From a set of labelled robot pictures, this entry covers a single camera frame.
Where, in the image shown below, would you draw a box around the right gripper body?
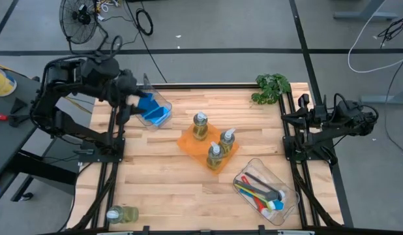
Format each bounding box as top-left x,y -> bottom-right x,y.
298,94 -> 336,140

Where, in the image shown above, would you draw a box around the clear plastic bin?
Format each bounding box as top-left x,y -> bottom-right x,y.
119,73 -> 173,133
233,158 -> 301,227

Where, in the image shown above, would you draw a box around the grey desk leg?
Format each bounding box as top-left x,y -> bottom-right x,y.
333,0 -> 398,22

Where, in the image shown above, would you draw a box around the white floor cable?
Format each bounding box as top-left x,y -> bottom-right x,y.
347,0 -> 403,74

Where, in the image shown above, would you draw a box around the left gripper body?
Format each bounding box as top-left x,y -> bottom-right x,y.
113,70 -> 140,107

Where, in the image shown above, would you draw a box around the blue dish brush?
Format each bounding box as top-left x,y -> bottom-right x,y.
239,188 -> 284,212

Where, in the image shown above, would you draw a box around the black cable bundle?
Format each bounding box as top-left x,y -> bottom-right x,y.
377,11 -> 403,48

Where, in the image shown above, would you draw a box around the black spare gripper finger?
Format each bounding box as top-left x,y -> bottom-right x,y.
8,114 -> 32,128
10,97 -> 28,114

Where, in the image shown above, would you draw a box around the long black floor cable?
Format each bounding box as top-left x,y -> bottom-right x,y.
383,54 -> 403,161
123,0 -> 168,84

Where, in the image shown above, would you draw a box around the yellow cable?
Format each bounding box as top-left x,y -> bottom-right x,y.
63,95 -> 94,114

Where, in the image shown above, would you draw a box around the blue kitchen sponge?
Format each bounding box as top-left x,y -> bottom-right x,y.
151,110 -> 172,127
142,106 -> 170,122
137,93 -> 160,114

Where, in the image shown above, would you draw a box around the black aluminium rig frame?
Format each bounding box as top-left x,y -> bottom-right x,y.
69,83 -> 346,235

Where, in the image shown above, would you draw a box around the grey desk foot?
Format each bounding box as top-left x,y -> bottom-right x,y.
361,87 -> 403,105

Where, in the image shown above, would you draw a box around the tangled floor cables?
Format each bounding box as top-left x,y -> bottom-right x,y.
96,0 -> 121,14

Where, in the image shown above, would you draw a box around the red dish brush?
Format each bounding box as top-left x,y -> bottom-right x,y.
240,175 -> 273,219

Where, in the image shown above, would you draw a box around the dark grey side table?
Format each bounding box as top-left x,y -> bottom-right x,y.
0,70 -> 78,203

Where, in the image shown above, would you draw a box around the green potted plant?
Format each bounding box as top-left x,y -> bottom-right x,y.
251,73 -> 292,106

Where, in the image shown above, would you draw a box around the yellow-green pump soap bottle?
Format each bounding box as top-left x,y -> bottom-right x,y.
106,204 -> 140,225
206,141 -> 224,170
192,111 -> 209,142
218,127 -> 237,156

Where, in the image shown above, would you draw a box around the coiled black cable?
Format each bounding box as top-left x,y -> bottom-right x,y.
135,8 -> 155,37

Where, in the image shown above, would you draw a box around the grey dish brush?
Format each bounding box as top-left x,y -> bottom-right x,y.
234,179 -> 279,202
244,172 -> 286,200

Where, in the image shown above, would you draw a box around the black floor fan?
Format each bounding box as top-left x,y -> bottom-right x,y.
59,0 -> 110,56

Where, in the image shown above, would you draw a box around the green dish brush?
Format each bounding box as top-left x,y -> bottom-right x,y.
234,183 -> 276,212

